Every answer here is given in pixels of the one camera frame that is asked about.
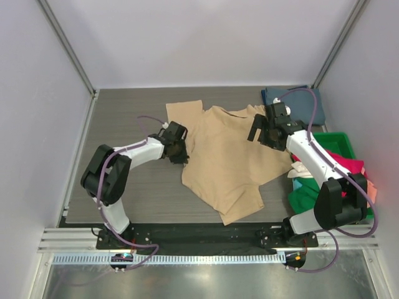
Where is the slotted cable duct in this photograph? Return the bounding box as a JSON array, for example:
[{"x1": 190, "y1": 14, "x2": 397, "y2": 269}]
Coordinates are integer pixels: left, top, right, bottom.
[{"x1": 52, "y1": 252, "x2": 286, "y2": 266}]

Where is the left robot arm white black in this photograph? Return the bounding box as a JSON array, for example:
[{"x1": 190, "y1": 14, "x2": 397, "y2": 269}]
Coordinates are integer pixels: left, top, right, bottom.
[{"x1": 80, "y1": 121, "x2": 189, "y2": 249}]

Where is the beige t shirt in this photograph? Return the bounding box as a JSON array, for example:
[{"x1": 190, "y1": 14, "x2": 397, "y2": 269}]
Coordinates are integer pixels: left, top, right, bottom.
[{"x1": 166, "y1": 100, "x2": 291, "y2": 225}]

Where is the left aluminium frame post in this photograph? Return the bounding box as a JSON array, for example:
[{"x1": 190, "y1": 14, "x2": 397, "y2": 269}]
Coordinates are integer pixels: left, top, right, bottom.
[{"x1": 36, "y1": 0, "x2": 96, "y2": 98}]

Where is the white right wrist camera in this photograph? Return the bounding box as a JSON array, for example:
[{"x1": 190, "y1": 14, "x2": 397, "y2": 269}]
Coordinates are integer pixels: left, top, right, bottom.
[{"x1": 272, "y1": 97, "x2": 291, "y2": 115}]

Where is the light blue t shirt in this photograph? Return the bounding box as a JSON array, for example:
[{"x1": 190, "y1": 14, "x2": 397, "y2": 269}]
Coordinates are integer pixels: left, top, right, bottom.
[{"x1": 292, "y1": 178, "x2": 303, "y2": 191}]

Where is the magenta t shirt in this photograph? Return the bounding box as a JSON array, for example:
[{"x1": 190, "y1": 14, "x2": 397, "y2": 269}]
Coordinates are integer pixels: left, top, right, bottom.
[{"x1": 327, "y1": 150, "x2": 367, "y2": 178}]

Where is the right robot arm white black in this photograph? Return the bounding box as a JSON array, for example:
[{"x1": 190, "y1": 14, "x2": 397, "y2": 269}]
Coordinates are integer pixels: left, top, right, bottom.
[{"x1": 248, "y1": 102, "x2": 368, "y2": 247}]

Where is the aluminium extrusion rail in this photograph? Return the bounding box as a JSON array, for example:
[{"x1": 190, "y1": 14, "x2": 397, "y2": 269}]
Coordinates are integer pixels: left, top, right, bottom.
[{"x1": 37, "y1": 227, "x2": 103, "y2": 254}]

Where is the right aluminium frame post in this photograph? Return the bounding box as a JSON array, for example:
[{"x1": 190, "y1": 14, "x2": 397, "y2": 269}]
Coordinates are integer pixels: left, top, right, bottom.
[{"x1": 312, "y1": 0, "x2": 370, "y2": 88}]

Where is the folded grey-blue t shirt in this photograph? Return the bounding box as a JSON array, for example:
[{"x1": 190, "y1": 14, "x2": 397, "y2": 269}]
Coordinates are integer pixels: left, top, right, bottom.
[{"x1": 266, "y1": 87, "x2": 325, "y2": 126}]

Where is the green plastic bin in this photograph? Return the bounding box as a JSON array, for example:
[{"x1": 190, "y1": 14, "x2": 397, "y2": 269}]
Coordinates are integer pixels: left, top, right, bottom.
[{"x1": 291, "y1": 132, "x2": 377, "y2": 221}]

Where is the green t shirt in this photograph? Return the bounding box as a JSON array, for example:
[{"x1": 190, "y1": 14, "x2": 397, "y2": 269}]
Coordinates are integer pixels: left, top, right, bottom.
[{"x1": 288, "y1": 178, "x2": 320, "y2": 214}]

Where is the white t shirt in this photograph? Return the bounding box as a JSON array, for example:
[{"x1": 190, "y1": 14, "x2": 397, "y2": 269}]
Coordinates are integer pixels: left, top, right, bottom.
[{"x1": 287, "y1": 161, "x2": 313, "y2": 179}]

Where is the aluminium frame post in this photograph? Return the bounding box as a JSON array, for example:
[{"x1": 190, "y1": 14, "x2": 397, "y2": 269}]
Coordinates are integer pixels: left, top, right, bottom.
[
  {"x1": 36, "y1": 0, "x2": 96, "y2": 98},
  {"x1": 312, "y1": 0, "x2": 370, "y2": 88}
]

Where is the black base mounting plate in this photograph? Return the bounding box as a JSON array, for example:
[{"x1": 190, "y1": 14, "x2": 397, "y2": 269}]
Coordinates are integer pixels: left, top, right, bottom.
[{"x1": 93, "y1": 222, "x2": 319, "y2": 257}]

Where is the salmon pink t shirt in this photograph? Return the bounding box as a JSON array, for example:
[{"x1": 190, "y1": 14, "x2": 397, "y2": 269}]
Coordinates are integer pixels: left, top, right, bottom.
[{"x1": 361, "y1": 168, "x2": 377, "y2": 203}]

